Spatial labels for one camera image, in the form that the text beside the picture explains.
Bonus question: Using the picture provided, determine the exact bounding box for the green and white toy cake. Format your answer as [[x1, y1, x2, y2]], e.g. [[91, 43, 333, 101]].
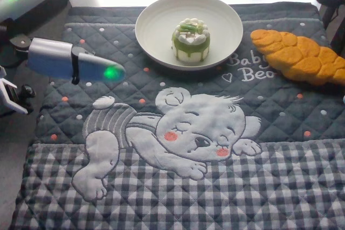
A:
[[172, 17, 212, 62]]

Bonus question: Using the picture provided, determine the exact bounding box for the orange braided bread toy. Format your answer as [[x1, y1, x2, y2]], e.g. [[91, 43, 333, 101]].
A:
[[250, 29, 345, 87]]

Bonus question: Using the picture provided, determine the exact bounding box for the white round plate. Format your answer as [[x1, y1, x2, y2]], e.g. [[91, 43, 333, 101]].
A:
[[135, 0, 244, 69]]

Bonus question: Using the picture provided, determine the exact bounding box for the grey quilt with bear print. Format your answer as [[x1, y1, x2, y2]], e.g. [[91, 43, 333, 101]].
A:
[[10, 3, 345, 230]]

